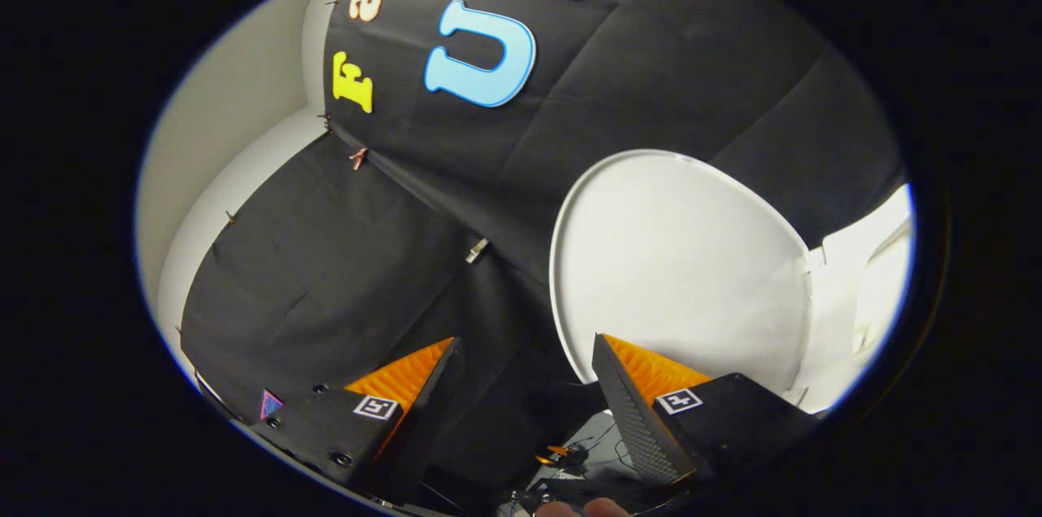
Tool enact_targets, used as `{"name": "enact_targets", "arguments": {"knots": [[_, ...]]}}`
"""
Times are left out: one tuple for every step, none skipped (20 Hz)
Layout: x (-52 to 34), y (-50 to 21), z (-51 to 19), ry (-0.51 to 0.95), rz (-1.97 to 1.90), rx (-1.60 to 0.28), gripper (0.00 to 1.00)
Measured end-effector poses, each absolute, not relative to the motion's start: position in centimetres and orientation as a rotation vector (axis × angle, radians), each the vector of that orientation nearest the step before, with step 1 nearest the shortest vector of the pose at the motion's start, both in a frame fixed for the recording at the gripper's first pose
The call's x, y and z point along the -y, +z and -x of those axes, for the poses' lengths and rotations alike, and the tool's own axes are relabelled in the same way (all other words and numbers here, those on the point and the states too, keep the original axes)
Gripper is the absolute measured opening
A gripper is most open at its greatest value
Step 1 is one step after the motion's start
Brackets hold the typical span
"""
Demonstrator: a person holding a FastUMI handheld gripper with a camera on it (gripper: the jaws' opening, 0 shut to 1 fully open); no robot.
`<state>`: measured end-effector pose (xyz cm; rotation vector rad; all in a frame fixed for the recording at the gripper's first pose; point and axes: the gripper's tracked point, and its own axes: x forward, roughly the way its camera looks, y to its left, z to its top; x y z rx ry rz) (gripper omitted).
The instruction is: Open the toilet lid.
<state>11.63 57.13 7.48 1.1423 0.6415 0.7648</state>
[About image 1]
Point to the small silver clip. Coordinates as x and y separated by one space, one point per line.
477 250

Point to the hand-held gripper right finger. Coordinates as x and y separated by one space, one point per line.
631 419

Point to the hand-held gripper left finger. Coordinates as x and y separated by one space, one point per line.
431 411

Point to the small orange clip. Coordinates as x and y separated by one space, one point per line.
358 158

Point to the pink triangular sticker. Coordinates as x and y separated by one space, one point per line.
269 403

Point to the black backdrop cloth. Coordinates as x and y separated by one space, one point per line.
651 77

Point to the small orange black clamp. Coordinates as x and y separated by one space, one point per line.
563 453

